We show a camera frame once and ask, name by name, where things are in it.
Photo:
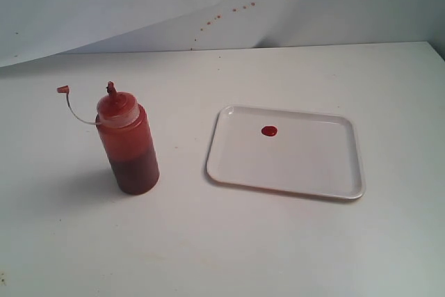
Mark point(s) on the red sauce squeeze bottle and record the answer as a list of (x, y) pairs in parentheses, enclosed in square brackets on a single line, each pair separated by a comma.
[(123, 128)]

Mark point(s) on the red sauce blob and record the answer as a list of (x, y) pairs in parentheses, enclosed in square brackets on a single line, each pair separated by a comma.
[(269, 131)]

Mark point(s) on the white rectangular plastic tray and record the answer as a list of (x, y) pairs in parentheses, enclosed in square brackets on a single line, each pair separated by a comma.
[(313, 154)]

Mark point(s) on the white paper backdrop sheet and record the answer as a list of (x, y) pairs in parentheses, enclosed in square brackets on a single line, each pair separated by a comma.
[(104, 5)]

